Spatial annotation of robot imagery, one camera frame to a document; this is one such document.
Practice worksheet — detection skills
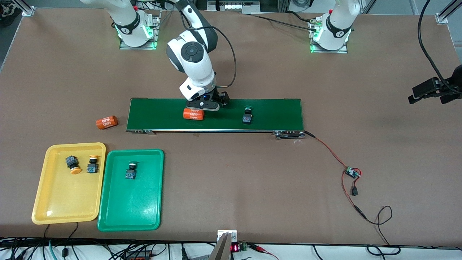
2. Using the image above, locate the red black wire pair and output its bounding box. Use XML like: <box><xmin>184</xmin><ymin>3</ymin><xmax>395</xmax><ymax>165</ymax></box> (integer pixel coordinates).
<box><xmin>304</xmin><ymin>130</ymin><xmax>367</xmax><ymax>221</ymax></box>

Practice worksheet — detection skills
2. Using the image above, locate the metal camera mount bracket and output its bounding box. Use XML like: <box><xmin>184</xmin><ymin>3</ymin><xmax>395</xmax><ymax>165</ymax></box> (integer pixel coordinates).
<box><xmin>209</xmin><ymin>230</ymin><xmax>238</xmax><ymax>260</ymax></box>

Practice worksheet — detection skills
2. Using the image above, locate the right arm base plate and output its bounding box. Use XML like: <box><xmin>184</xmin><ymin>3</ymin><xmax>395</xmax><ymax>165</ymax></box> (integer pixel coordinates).
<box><xmin>119</xmin><ymin>11</ymin><xmax>162</xmax><ymax>50</ymax></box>

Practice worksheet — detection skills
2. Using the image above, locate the black white shoe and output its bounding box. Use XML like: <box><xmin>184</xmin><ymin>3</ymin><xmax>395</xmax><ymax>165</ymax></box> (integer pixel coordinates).
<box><xmin>0</xmin><ymin>5</ymin><xmax>18</xmax><ymax>27</ymax></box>

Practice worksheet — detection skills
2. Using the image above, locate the aluminium profile post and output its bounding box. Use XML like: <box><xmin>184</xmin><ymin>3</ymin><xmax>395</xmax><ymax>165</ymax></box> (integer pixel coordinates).
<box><xmin>13</xmin><ymin>0</ymin><xmax>35</xmax><ymax>17</ymax></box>
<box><xmin>435</xmin><ymin>0</ymin><xmax>462</xmax><ymax>25</ymax></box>

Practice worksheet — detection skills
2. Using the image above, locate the yellow button with red indicator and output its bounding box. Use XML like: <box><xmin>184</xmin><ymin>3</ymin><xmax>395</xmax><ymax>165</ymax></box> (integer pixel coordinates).
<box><xmin>65</xmin><ymin>155</ymin><xmax>82</xmax><ymax>176</ymax></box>

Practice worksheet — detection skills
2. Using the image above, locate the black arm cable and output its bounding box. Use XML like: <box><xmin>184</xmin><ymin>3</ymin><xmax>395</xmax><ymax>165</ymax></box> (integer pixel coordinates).
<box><xmin>177</xmin><ymin>7</ymin><xmax>237</xmax><ymax>88</ymax></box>
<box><xmin>417</xmin><ymin>0</ymin><xmax>456</xmax><ymax>91</ymax></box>

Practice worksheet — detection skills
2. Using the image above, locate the green conveyor belt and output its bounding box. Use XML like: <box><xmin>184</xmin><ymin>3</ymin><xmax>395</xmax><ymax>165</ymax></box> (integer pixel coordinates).
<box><xmin>125</xmin><ymin>97</ymin><xmax>306</xmax><ymax>140</ymax></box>

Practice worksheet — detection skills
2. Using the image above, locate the yellow plastic tray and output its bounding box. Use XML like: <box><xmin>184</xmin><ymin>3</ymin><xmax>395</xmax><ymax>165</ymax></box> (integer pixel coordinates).
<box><xmin>31</xmin><ymin>142</ymin><xmax>106</xmax><ymax>225</ymax></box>

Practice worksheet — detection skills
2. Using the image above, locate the green plastic tray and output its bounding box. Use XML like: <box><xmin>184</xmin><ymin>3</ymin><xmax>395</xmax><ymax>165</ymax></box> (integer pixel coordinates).
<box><xmin>97</xmin><ymin>149</ymin><xmax>165</xmax><ymax>232</ymax></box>

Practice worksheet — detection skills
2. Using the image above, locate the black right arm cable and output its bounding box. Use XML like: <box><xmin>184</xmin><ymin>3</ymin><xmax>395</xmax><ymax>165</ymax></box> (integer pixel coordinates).
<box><xmin>177</xmin><ymin>7</ymin><xmax>237</xmax><ymax>88</ymax></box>

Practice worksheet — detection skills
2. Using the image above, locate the orange 4680 cylinder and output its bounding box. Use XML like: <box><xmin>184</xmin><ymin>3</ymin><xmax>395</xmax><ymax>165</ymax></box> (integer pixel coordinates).
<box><xmin>183</xmin><ymin>108</ymin><xmax>205</xmax><ymax>121</ymax></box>
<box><xmin>96</xmin><ymin>115</ymin><xmax>119</xmax><ymax>130</ymax></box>

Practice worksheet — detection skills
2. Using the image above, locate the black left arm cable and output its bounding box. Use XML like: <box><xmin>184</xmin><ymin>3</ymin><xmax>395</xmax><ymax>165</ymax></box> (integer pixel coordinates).
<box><xmin>417</xmin><ymin>0</ymin><xmax>456</xmax><ymax>91</ymax></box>

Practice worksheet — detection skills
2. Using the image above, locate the thin black power cable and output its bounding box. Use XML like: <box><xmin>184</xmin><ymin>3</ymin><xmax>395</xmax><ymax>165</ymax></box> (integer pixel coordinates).
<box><xmin>365</xmin><ymin>205</ymin><xmax>401</xmax><ymax>255</ymax></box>

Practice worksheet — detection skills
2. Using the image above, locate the yellow button with green indicator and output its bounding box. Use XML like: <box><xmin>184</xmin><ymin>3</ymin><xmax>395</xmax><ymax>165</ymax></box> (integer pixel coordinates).
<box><xmin>87</xmin><ymin>155</ymin><xmax>100</xmax><ymax>174</ymax></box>

